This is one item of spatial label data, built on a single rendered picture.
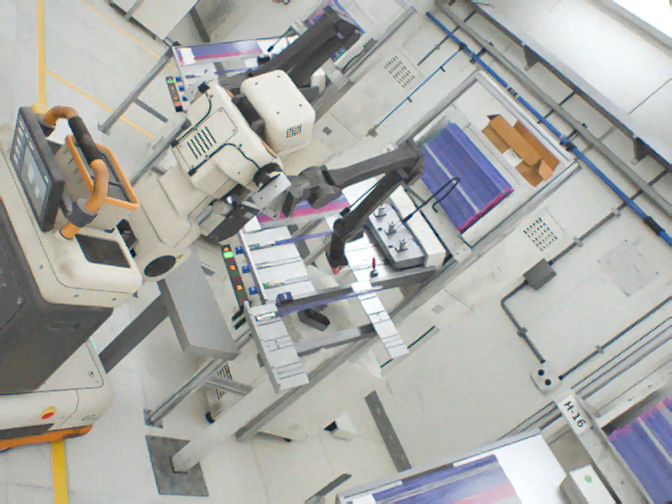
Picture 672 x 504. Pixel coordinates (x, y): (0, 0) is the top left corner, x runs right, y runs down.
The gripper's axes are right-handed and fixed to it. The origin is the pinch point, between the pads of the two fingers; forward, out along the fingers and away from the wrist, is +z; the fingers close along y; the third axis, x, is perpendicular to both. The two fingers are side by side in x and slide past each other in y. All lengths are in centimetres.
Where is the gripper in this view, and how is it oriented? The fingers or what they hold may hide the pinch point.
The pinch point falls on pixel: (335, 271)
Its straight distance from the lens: 240.9
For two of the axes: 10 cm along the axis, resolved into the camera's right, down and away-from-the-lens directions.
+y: -3.4, -6.7, 6.6
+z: -0.8, 7.1, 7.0
